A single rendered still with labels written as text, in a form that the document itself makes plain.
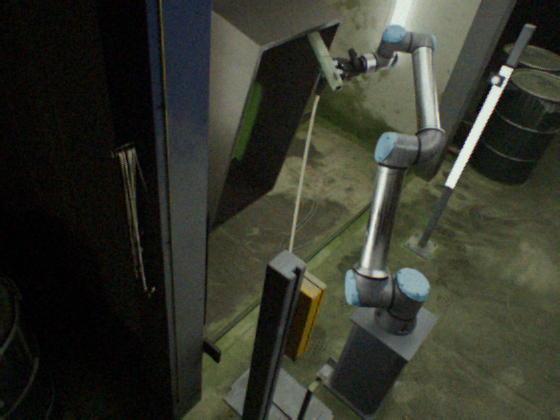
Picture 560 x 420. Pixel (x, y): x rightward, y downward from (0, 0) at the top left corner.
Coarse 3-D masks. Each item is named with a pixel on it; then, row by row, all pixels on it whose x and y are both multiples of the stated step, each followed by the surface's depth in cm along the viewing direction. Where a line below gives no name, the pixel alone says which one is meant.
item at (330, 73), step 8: (312, 40) 199; (320, 40) 199; (312, 48) 202; (320, 48) 197; (320, 56) 196; (328, 56) 197; (328, 64) 195; (328, 72) 193; (336, 72) 192; (320, 80) 204; (328, 80) 195; (320, 88) 208; (336, 88) 193
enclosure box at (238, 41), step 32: (224, 0) 179; (256, 0) 187; (288, 0) 196; (320, 0) 206; (224, 32) 173; (256, 32) 171; (288, 32) 178; (320, 32) 215; (224, 64) 181; (256, 64) 171; (288, 64) 236; (224, 96) 190; (256, 96) 261; (288, 96) 246; (224, 128) 199; (256, 128) 273; (288, 128) 257; (224, 160) 210; (256, 160) 287; (224, 192) 276; (256, 192) 285
